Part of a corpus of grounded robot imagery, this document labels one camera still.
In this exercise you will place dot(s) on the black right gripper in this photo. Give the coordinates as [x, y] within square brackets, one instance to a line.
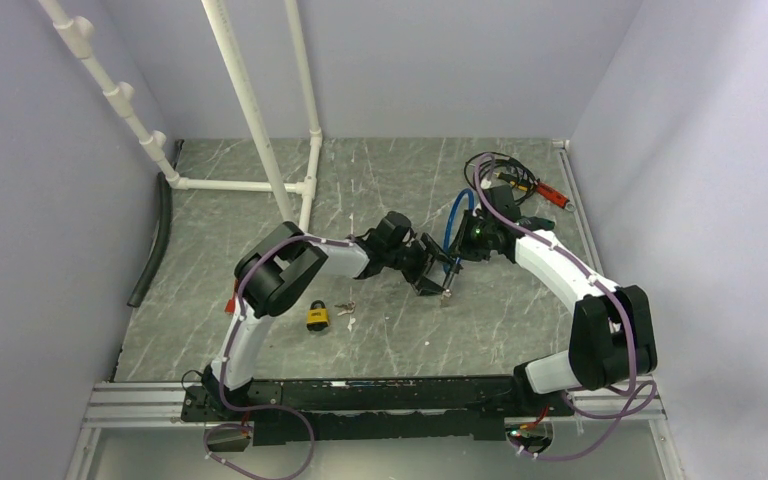
[468, 251]

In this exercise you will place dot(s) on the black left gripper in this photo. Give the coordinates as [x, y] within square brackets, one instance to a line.
[426, 261]

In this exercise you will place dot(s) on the blue cable lock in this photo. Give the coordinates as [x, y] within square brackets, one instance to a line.
[453, 232]

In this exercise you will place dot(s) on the keys of yellow padlock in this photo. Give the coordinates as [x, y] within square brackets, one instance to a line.
[347, 308]

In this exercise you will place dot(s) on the yellow padlock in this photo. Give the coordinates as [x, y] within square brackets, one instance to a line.
[317, 317]

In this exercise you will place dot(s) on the red cable padlock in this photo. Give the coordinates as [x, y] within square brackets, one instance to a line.
[230, 306]

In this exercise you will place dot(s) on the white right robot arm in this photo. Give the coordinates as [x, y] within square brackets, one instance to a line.
[612, 337]

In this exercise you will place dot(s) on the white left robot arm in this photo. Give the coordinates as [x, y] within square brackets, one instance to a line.
[272, 277]

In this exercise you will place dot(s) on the yellow black screwdriver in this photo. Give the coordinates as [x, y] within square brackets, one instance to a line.
[526, 184]

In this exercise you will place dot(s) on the green handled screwdriver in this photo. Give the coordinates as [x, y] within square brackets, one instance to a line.
[535, 223]

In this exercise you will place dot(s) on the red handled wrench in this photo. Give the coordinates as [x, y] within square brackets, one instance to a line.
[555, 197]

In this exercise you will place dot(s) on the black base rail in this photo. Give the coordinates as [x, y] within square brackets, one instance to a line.
[279, 411]

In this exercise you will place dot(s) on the aluminium extrusion frame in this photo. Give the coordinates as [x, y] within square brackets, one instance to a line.
[135, 405]

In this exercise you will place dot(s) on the white PVC pipe frame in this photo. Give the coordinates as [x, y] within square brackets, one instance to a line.
[294, 200]

